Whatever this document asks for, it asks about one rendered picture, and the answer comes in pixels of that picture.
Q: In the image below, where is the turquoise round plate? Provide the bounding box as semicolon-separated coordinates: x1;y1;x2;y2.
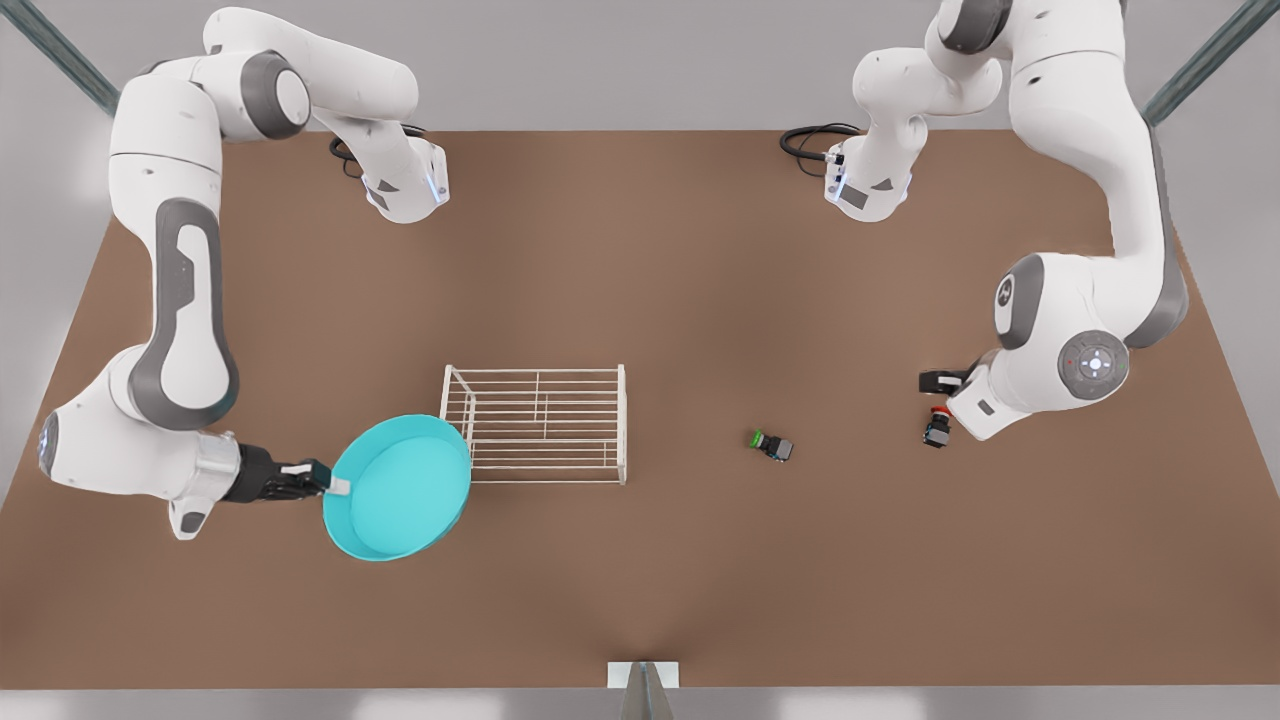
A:
322;414;473;562

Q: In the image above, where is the white wire shelf rack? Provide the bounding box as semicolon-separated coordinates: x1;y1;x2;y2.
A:
440;364;628;487

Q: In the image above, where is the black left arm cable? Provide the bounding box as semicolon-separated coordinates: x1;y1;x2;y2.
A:
779;123;865;179

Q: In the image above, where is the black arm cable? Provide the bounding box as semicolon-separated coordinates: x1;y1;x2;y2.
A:
329;124;429;182
779;123;865;179

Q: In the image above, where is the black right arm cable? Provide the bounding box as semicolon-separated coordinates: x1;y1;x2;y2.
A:
329;124;429;182

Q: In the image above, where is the silver frame post with foot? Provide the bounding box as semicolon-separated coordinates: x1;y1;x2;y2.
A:
607;660;681;720

